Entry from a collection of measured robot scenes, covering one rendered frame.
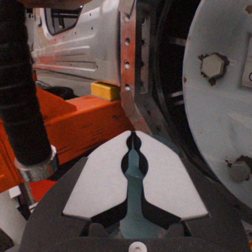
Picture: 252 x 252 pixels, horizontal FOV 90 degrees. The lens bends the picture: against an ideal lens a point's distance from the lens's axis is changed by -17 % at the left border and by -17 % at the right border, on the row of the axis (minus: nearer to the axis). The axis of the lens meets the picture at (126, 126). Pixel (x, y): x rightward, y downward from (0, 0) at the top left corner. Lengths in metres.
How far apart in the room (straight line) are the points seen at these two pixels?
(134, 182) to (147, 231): 0.12
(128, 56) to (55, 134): 0.30
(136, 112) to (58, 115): 0.25
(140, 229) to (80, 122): 0.35
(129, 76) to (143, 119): 0.09
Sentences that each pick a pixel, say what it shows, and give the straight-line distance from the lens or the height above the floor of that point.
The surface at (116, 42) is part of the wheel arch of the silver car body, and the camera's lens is 0.49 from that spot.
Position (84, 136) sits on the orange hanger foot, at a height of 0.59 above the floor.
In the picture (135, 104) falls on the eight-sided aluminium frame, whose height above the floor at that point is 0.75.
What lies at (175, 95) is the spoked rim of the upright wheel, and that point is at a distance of 0.37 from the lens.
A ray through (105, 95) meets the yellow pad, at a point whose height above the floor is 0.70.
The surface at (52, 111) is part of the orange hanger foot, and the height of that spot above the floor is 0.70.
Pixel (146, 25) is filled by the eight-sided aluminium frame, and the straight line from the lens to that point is 0.33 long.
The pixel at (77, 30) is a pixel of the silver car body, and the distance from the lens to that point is 0.76.
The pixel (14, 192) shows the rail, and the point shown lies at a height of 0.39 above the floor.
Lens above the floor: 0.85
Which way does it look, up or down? 28 degrees down
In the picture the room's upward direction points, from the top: straight up
